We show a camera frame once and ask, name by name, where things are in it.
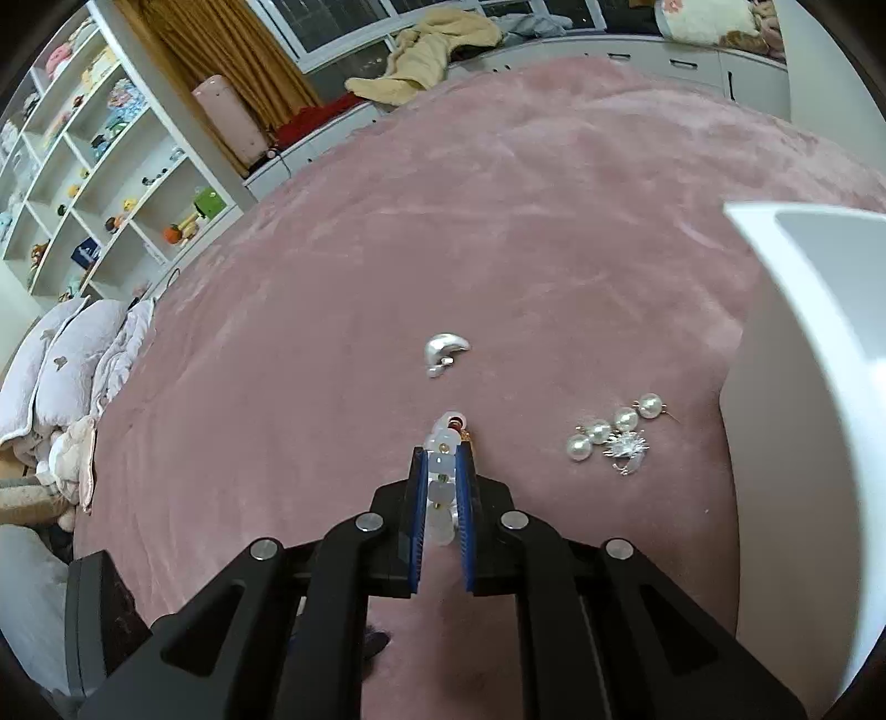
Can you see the white bookshelf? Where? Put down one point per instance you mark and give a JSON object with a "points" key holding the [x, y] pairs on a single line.
{"points": [[83, 159]]}

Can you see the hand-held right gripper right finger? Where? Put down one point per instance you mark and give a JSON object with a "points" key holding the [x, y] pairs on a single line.
{"points": [[465, 533]]}

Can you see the yellow crumpled blanket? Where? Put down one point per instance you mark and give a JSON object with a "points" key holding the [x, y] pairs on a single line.
{"points": [[429, 59]]}

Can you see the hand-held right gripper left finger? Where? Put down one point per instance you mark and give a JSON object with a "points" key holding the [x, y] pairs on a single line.
{"points": [[417, 526]]}

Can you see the mustard curtain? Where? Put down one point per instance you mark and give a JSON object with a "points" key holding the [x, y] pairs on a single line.
{"points": [[207, 62]]}

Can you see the blue box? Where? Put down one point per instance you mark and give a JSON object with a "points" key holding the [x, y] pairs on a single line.
{"points": [[86, 253]]}

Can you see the lavender quilted pillow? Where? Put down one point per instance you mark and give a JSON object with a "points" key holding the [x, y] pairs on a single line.
{"points": [[31, 374], [128, 346], [83, 346]]}

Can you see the pink upright appliance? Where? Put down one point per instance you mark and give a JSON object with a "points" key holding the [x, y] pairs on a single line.
{"points": [[232, 121]]}

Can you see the silver crescent earring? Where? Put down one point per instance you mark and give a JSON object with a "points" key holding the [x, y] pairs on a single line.
{"points": [[443, 346]]}

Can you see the pink plush blanket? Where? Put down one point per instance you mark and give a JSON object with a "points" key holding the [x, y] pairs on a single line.
{"points": [[484, 242]]}

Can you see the white window seat cabinet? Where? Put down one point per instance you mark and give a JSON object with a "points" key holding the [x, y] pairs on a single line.
{"points": [[623, 59]]}

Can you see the white jewelry box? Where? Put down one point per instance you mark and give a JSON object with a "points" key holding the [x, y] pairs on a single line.
{"points": [[796, 429]]}

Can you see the floral white cushion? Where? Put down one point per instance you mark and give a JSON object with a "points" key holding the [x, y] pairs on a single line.
{"points": [[706, 19]]}

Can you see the grey blue cloth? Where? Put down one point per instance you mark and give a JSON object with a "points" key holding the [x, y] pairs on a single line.
{"points": [[536, 26]]}

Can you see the orange toy figure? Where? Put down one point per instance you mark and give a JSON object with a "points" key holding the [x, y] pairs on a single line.
{"points": [[171, 235]]}

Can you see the green box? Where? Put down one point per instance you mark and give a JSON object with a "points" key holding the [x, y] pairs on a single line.
{"points": [[207, 202]]}

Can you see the white shell disc earring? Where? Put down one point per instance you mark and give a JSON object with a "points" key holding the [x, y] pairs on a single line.
{"points": [[444, 443]]}

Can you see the pearl drop earring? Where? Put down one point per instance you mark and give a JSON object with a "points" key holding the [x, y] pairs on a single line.
{"points": [[580, 447], [637, 412]]}

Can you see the silver flower earring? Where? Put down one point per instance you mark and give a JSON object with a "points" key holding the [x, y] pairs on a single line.
{"points": [[626, 450]]}

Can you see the red cloth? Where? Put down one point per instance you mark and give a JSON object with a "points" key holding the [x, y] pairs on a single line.
{"points": [[318, 118]]}

